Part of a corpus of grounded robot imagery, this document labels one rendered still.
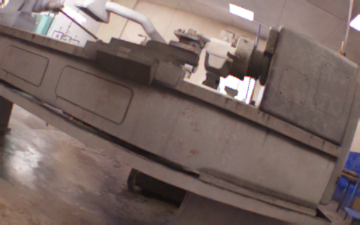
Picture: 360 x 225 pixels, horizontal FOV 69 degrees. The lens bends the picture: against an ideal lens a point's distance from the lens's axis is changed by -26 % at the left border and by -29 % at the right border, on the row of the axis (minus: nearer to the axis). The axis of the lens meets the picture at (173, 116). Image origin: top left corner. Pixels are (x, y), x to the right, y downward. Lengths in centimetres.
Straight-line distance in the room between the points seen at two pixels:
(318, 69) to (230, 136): 62
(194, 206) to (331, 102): 89
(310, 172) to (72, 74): 137
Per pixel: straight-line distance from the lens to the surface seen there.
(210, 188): 144
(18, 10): 250
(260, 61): 178
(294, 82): 164
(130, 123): 165
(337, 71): 173
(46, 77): 191
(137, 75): 158
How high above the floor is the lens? 71
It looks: 2 degrees down
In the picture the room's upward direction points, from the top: 21 degrees clockwise
